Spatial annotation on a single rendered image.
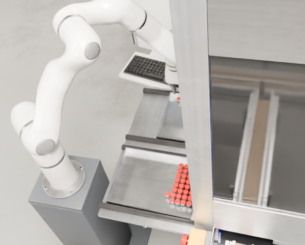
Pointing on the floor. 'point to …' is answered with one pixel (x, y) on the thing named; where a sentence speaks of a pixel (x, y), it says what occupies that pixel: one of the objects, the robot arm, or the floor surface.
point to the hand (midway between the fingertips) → (178, 89)
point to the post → (195, 102)
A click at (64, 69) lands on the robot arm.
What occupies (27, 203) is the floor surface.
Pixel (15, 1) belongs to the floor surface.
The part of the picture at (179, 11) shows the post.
